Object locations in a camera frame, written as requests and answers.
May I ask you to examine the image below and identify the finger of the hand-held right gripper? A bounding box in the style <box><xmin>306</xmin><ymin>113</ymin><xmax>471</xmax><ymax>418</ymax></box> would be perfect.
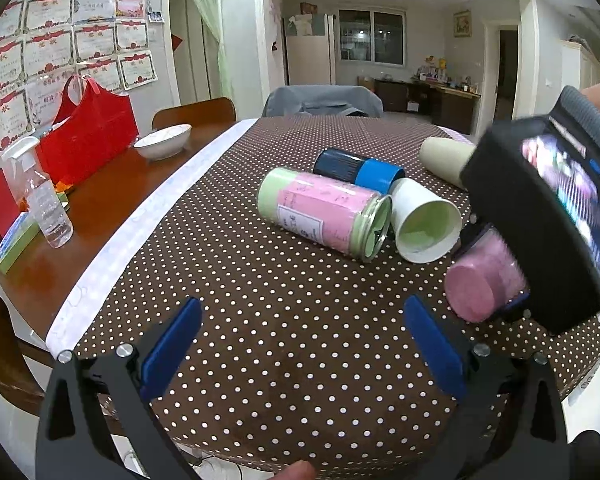
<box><xmin>455</xmin><ymin>211</ymin><xmax>492</xmax><ymax>262</ymax></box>
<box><xmin>497</xmin><ymin>290</ymin><xmax>533</xmax><ymax>323</ymax></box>

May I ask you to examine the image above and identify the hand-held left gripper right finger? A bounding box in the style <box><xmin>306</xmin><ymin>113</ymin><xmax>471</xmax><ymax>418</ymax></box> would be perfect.
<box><xmin>403</xmin><ymin>294</ymin><xmax>571</xmax><ymax>480</ymax></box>

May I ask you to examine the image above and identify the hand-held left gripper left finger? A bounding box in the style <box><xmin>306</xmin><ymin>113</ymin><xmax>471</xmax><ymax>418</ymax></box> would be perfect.
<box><xmin>35</xmin><ymin>296</ymin><xmax>204</xmax><ymax>480</ymax></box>

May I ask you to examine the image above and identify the pink cup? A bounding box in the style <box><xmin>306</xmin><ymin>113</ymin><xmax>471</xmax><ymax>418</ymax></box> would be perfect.
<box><xmin>444</xmin><ymin>225</ymin><xmax>531</xmax><ymax>324</ymax></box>

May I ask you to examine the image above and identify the white paper cup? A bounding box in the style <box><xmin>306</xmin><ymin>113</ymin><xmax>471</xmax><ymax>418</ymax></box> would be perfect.
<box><xmin>389</xmin><ymin>177</ymin><xmax>464</xmax><ymax>264</ymax></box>

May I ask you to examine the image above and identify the cream cup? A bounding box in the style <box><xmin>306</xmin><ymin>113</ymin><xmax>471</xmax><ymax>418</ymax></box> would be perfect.
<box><xmin>419</xmin><ymin>137</ymin><xmax>477</xmax><ymax>192</ymax></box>

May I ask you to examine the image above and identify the blue and black cup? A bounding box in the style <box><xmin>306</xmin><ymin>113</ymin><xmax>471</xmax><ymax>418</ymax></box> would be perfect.
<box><xmin>313</xmin><ymin>148</ymin><xmax>407</xmax><ymax>197</ymax></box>

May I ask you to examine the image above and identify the person's left hand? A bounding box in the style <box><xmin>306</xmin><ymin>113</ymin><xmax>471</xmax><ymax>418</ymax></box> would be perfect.
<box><xmin>272</xmin><ymin>460</ymin><xmax>317</xmax><ymax>480</ymax></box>

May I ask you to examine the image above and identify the brown polka dot tablecloth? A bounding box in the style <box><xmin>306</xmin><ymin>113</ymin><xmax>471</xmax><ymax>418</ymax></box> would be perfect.
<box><xmin>45</xmin><ymin>115</ymin><xmax>600</xmax><ymax>476</ymax></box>

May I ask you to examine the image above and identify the dark wooden sideboard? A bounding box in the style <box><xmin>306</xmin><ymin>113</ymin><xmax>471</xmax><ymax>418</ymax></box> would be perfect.
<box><xmin>374</xmin><ymin>77</ymin><xmax>482</xmax><ymax>135</ymax></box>

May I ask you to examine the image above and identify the white cabinet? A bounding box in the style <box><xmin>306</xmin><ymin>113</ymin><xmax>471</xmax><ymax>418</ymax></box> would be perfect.
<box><xmin>561</xmin><ymin>39</ymin><xmax>600</xmax><ymax>92</ymax></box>

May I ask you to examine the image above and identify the pile of small household items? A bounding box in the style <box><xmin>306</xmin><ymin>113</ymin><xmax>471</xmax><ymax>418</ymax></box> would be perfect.
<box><xmin>411</xmin><ymin>56</ymin><xmax>482</xmax><ymax>95</ymax></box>

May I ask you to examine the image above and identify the pink and green canister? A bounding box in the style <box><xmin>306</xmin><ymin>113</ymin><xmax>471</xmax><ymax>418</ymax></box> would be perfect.
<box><xmin>257</xmin><ymin>167</ymin><xmax>394</xmax><ymax>264</ymax></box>

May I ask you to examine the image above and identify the wooden chair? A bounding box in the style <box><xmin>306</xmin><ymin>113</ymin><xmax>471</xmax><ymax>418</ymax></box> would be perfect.
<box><xmin>151</xmin><ymin>97</ymin><xmax>238</xmax><ymax>132</ymax></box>
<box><xmin>0</xmin><ymin>280</ymin><xmax>48</xmax><ymax>403</ymax></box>

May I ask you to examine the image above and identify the green tissue box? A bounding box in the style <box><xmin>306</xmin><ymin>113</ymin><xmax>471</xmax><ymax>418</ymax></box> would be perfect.
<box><xmin>0</xmin><ymin>209</ymin><xmax>42</xmax><ymax>275</ymax></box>

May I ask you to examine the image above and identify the clear plastic water bottle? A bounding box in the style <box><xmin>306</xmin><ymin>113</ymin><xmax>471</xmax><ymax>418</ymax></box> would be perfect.
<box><xmin>1</xmin><ymin>136</ymin><xmax>75</xmax><ymax>250</ymax></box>

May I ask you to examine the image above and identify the grey covered chair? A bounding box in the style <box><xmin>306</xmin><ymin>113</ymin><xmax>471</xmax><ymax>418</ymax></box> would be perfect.
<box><xmin>262</xmin><ymin>84</ymin><xmax>384</xmax><ymax>119</ymax></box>

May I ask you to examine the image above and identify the white bowl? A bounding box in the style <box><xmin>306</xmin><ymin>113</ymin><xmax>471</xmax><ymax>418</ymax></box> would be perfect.
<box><xmin>133</xmin><ymin>123</ymin><xmax>193</xmax><ymax>162</ymax></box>

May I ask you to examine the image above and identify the red box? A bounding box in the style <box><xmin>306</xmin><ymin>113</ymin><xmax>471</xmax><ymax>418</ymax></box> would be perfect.
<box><xmin>0</xmin><ymin>167</ymin><xmax>25</xmax><ymax>242</ymax></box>

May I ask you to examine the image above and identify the red bag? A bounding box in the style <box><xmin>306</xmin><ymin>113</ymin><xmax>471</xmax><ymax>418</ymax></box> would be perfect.
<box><xmin>38</xmin><ymin>74</ymin><xmax>139</xmax><ymax>187</ymax></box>

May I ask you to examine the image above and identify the window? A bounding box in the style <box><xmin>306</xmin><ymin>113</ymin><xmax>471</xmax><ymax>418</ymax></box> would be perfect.
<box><xmin>338</xmin><ymin>8</ymin><xmax>409</xmax><ymax>67</ymax></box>

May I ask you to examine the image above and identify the wooden chair back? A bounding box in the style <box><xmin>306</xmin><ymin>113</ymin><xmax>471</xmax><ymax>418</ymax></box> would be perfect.
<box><xmin>151</xmin><ymin>97</ymin><xmax>238</xmax><ymax>132</ymax></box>

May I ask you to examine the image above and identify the white refrigerator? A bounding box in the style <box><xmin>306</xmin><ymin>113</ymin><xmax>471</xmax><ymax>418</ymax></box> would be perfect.
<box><xmin>284</xmin><ymin>13</ymin><xmax>337</xmax><ymax>87</ymax></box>

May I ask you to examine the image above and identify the green curtain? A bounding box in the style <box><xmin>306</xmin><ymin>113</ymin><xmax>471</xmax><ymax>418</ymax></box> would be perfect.
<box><xmin>171</xmin><ymin>0</ymin><xmax>232</xmax><ymax>103</ymax></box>

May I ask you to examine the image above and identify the framed wall picture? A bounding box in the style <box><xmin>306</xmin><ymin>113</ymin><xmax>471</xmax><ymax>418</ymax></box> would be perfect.
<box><xmin>452</xmin><ymin>9</ymin><xmax>473</xmax><ymax>38</ymax></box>

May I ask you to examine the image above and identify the wall of framed certificates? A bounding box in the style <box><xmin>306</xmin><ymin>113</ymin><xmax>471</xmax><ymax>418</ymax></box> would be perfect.
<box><xmin>0</xmin><ymin>0</ymin><xmax>159</xmax><ymax>171</ymax></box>

